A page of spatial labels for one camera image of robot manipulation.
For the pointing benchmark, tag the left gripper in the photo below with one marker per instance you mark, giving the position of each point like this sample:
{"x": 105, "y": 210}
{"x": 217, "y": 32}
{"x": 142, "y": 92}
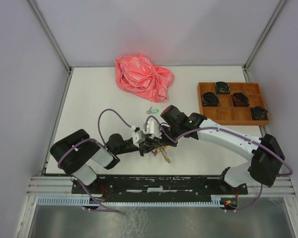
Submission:
{"x": 147, "y": 146}

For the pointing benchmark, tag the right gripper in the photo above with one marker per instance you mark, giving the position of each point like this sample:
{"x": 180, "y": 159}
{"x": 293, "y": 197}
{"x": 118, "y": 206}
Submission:
{"x": 164, "y": 142}

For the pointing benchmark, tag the key with green tag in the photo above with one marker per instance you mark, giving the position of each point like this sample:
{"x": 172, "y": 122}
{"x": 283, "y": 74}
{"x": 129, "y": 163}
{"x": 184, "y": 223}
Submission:
{"x": 151, "y": 110}

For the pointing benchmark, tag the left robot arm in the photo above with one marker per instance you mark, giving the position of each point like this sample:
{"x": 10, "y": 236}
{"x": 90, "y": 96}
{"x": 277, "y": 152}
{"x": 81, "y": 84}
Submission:
{"x": 74, "y": 151}

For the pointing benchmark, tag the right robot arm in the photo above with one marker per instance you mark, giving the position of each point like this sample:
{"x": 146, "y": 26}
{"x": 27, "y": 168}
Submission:
{"x": 263, "y": 154}

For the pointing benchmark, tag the black coiled item left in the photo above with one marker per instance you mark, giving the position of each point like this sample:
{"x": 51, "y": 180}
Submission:
{"x": 209, "y": 99}

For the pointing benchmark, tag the black coiled item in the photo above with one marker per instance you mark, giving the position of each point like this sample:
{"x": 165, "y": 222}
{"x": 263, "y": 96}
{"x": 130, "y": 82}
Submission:
{"x": 259, "y": 113}
{"x": 240, "y": 100}
{"x": 209, "y": 99}
{"x": 222, "y": 88}

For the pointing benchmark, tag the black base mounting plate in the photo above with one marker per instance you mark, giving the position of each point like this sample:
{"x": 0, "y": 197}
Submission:
{"x": 154, "y": 188}

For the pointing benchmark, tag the wooden compartment tray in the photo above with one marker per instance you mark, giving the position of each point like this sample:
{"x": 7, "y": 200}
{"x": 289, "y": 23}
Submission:
{"x": 225, "y": 113}

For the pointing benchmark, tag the crumpled pink plastic bag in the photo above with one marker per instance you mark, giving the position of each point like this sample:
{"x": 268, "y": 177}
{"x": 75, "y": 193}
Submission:
{"x": 136, "y": 74}

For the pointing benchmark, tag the black coiled item top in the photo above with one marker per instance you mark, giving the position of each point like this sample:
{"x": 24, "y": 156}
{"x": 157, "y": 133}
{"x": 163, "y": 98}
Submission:
{"x": 222, "y": 88}

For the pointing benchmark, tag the black coiled item middle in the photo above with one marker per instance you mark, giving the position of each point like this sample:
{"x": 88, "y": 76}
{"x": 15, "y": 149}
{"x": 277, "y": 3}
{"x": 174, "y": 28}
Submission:
{"x": 240, "y": 100}

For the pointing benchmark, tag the black coiled item right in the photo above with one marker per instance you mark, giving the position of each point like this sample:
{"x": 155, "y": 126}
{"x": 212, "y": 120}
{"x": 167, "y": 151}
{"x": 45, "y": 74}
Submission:
{"x": 259, "y": 113}

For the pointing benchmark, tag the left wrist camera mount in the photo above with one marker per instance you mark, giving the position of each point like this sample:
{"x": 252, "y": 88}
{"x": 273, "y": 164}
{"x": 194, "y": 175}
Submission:
{"x": 138, "y": 137}

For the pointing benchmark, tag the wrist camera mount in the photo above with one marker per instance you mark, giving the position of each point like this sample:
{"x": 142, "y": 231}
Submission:
{"x": 138, "y": 137}
{"x": 151, "y": 128}

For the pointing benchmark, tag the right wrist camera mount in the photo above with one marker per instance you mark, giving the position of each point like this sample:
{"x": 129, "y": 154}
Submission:
{"x": 151, "y": 128}

